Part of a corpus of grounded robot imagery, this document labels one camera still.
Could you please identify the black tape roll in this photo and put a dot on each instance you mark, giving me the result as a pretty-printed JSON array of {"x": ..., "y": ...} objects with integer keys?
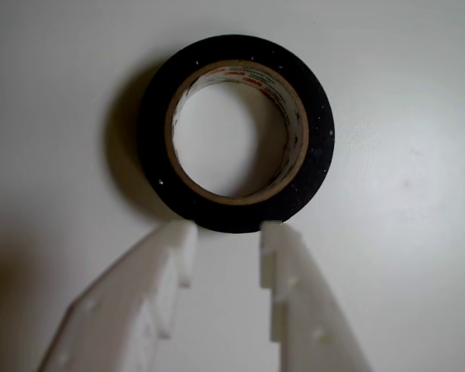
[{"x": 155, "y": 116}]

